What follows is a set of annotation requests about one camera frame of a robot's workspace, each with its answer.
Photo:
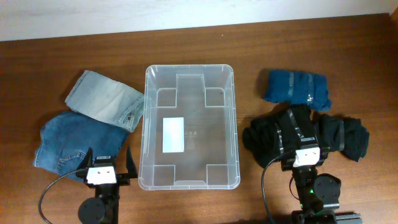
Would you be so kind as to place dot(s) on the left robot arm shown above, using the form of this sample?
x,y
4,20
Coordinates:
x,y
103,207

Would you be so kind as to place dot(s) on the blue shirt bundle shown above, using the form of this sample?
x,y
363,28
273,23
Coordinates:
x,y
298,88

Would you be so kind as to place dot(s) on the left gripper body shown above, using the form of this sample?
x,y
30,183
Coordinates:
x,y
122,178

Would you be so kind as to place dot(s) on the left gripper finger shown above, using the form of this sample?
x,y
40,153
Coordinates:
x,y
130,165
87,160

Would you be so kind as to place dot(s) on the dark green shirt bundle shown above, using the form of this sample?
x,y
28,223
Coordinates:
x,y
346,135

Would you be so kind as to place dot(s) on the clear plastic storage bin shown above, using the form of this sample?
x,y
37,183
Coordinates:
x,y
204,96

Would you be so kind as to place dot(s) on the black shirt bundle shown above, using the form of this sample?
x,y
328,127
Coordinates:
x,y
270,136

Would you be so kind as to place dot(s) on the medium blue jeans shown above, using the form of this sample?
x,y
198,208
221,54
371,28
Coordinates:
x,y
66,139

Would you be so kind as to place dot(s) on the light blue jeans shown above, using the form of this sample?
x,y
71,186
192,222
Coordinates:
x,y
106,100

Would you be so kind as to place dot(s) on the white label in bin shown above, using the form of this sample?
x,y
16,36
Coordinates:
x,y
173,135

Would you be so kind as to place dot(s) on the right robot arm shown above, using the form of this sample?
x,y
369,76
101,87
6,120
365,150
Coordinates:
x,y
318,194

